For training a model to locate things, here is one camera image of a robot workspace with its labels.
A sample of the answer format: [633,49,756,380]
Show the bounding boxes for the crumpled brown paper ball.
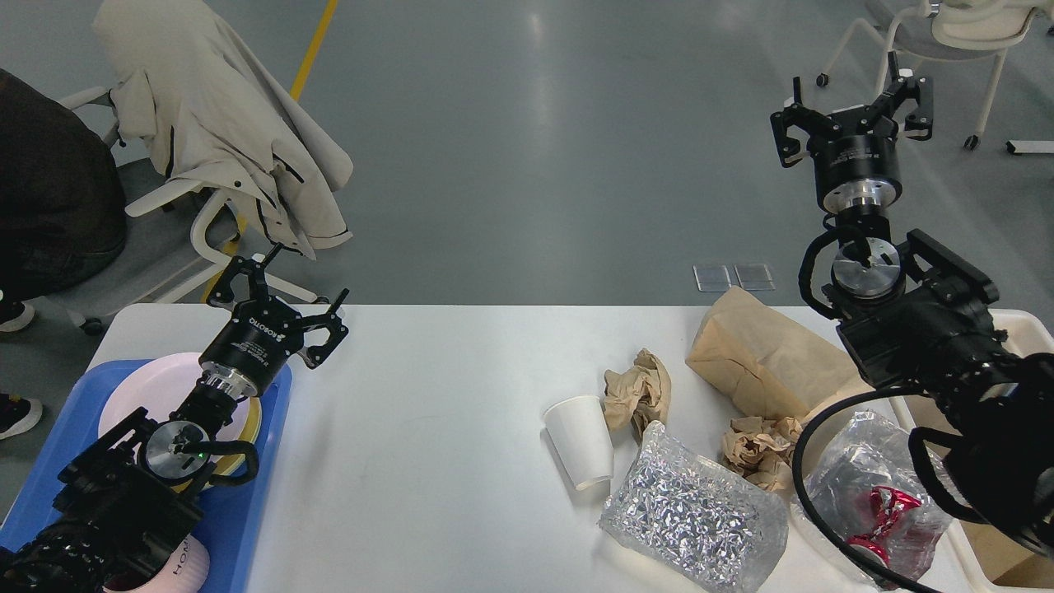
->
[602,348,674,444]

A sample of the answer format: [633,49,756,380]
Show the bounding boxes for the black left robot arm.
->
[2,244,347,592]

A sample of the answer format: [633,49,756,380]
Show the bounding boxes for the beige plastic bin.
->
[892,309,1053,592]

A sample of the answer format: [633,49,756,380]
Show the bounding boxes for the brown paper bag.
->
[685,286,870,420]

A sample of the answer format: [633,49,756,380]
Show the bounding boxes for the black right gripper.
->
[769,50,934,214]

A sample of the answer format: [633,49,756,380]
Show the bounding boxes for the white furniture foot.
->
[1006,139,1054,156]

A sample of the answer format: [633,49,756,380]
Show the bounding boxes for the pink mug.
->
[103,535,211,592]

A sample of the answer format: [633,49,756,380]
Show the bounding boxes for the floor outlet plates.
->
[692,263,776,293]

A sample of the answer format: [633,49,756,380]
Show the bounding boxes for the beige coat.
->
[91,1,353,258]

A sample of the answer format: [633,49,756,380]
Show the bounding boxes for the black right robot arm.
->
[769,54,1053,557]

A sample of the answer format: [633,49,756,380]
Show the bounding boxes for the yellow plate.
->
[153,397,261,492]

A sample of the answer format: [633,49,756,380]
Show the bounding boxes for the white chair with coat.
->
[30,86,330,339]

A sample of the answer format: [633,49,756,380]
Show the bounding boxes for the person in dark clothes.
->
[0,68,128,441]

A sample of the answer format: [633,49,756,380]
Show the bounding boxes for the white chair on wheels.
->
[814,1,1052,150]

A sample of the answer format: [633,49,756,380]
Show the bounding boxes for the pink plate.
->
[98,353,259,485]

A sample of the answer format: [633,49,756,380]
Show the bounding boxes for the blue plastic tray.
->
[1,359,293,592]

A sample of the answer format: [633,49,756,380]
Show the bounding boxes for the silver foil bubble bag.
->
[599,421,788,592]

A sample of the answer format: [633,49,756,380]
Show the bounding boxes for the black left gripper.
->
[198,243,350,400]

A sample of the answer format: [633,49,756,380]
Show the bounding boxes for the white paper cup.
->
[543,395,614,492]

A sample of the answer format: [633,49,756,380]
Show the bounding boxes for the crushed red can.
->
[846,485,922,569]

